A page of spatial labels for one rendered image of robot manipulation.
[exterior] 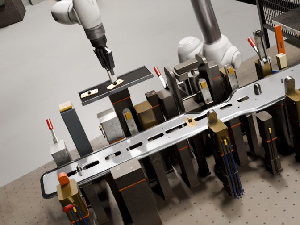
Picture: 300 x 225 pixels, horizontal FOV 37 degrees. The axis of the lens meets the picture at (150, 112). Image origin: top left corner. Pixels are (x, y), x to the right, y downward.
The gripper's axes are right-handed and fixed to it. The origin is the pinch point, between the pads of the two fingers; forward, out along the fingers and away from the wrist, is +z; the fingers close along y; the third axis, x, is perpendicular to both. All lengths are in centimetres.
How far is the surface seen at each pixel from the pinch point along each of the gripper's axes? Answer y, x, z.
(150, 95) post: 17.6, 5.4, 11.5
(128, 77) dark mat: 1.6, 7.2, 5.5
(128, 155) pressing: 30.7, -23.9, 21.4
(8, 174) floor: -196, -26, 122
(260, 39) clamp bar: 45, 56, 5
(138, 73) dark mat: 3.8, 12.4, 5.5
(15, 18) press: -685, 231, 114
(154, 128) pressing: 26.7, -4.4, 21.4
